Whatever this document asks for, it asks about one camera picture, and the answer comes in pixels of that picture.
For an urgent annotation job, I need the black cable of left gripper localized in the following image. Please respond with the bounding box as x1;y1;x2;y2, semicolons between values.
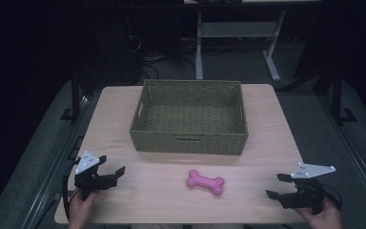
62;157;82;221

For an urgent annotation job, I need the person's right hand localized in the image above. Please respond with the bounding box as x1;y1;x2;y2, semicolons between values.
295;196;344;229

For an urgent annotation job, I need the pink bone-shaped chew toy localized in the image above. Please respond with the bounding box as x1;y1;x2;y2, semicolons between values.
185;169;226;197

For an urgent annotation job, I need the black metal stand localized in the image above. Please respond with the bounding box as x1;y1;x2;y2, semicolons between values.
329;68;358;124
59;70;89;122

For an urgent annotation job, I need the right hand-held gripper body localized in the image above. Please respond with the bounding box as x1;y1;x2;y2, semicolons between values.
280;162;336;215

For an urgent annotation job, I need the person's left hand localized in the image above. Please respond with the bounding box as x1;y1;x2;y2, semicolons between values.
68;188;102;229

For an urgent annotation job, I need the grey aluminium rail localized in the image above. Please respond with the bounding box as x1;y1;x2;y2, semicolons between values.
317;94;366;213
20;94;92;229

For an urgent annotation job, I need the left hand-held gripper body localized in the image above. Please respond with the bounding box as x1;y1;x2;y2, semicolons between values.
73;150;118;201

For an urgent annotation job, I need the bundle of floor cables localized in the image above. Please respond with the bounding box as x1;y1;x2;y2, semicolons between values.
125;32;198;80

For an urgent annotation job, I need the green woven basket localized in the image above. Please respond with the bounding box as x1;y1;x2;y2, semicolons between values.
129;79;250;156

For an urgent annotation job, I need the white metal frame desk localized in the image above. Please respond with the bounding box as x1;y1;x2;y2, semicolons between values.
183;0;322;82

